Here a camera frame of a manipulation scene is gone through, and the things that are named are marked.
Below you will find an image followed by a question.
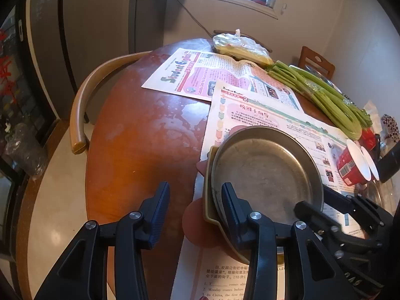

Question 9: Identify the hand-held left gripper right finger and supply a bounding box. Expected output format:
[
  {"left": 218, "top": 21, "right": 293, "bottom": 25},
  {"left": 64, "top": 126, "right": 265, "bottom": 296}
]
[{"left": 221, "top": 183, "right": 344, "bottom": 300}]

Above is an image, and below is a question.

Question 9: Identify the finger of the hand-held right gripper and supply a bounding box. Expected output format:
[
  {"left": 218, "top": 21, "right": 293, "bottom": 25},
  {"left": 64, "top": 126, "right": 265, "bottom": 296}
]
[
  {"left": 295, "top": 201, "right": 354, "bottom": 247},
  {"left": 323, "top": 187, "right": 391, "bottom": 241}
]

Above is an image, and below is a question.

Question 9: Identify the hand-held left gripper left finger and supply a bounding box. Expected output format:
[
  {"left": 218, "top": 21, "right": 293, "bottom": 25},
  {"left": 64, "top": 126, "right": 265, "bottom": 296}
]
[{"left": 33, "top": 181, "right": 171, "bottom": 300}]

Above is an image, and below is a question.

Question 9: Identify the yellow shell-shaped plate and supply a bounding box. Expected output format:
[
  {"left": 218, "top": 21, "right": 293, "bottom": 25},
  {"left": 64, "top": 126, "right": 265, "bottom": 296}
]
[{"left": 202, "top": 145, "right": 254, "bottom": 265}]

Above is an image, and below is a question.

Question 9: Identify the steel bowl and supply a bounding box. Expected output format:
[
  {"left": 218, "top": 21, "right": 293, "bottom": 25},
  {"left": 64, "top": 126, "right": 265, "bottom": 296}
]
[{"left": 356, "top": 179, "right": 384, "bottom": 216}]

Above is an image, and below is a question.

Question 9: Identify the red paper bowl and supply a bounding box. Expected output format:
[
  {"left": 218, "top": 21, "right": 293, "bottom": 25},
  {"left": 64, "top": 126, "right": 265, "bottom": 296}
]
[
  {"left": 359, "top": 146, "right": 380, "bottom": 182},
  {"left": 336, "top": 139, "right": 372, "bottom": 186}
]

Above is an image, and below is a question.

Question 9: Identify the round shallow steel pan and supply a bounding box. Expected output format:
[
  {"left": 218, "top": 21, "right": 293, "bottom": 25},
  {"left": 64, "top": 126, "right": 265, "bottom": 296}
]
[{"left": 212, "top": 126, "right": 325, "bottom": 251}]

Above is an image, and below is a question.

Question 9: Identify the black thermos flask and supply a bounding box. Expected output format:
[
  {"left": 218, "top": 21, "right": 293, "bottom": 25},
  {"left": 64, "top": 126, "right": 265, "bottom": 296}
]
[{"left": 376, "top": 148, "right": 400, "bottom": 183}]

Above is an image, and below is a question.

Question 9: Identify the red tissue box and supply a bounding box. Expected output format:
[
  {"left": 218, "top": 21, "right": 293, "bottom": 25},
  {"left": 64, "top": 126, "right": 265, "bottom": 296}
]
[{"left": 359, "top": 100, "right": 383, "bottom": 151}]

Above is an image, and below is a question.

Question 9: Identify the dark floral patterned item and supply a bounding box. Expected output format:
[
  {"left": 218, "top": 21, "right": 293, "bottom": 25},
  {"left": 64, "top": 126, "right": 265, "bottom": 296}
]
[{"left": 381, "top": 114, "right": 400, "bottom": 141}]

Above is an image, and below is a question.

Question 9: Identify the thick celery bunch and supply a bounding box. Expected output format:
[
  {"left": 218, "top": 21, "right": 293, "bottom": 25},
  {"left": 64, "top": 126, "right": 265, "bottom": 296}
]
[{"left": 266, "top": 61, "right": 365, "bottom": 140}]

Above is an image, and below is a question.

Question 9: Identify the large newspaper with orange border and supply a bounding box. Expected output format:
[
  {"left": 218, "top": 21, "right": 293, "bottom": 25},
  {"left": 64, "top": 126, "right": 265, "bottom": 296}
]
[{"left": 175, "top": 79, "right": 371, "bottom": 300}]

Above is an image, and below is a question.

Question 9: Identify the leafy celery bunch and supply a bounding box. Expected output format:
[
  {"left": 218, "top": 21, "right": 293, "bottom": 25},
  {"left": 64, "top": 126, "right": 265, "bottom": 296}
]
[{"left": 290, "top": 65, "right": 374, "bottom": 129}]

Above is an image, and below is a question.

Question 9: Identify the light curved wooden chair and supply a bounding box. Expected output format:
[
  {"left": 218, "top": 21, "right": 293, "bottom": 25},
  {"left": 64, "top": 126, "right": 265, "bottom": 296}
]
[{"left": 69, "top": 51, "right": 154, "bottom": 155}]

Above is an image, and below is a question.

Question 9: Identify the wooden chair with cut-out backrest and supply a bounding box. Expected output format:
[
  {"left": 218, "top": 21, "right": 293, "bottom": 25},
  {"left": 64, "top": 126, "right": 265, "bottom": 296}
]
[{"left": 298, "top": 46, "right": 336, "bottom": 80}]

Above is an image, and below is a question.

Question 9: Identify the newspaper with pink front page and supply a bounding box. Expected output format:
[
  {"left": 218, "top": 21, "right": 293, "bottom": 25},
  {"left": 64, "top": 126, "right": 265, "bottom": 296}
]
[{"left": 141, "top": 48, "right": 305, "bottom": 111}]

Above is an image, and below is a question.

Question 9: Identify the grey plastic bag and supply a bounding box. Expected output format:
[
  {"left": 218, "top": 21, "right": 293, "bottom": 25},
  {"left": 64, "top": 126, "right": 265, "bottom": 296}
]
[{"left": 4, "top": 123, "right": 47, "bottom": 176}]

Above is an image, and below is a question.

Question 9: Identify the plastic bag of yellow noodles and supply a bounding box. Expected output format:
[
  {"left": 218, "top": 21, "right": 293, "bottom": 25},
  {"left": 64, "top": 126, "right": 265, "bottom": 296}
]
[{"left": 213, "top": 29, "right": 274, "bottom": 66}]

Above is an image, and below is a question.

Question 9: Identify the black framed glass door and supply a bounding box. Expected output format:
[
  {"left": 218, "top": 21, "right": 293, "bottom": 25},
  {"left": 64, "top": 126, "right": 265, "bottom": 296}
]
[{"left": 0, "top": 4, "right": 61, "bottom": 257}]

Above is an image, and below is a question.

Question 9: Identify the grey refrigerator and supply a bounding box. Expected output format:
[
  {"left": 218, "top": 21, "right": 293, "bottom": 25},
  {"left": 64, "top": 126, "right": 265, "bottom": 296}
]
[{"left": 26, "top": 0, "right": 171, "bottom": 126}]

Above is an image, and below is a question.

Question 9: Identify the black cable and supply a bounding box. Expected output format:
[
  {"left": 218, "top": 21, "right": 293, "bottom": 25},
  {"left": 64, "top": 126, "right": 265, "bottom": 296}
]
[{"left": 184, "top": 2, "right": 215, "bottom": 40}]

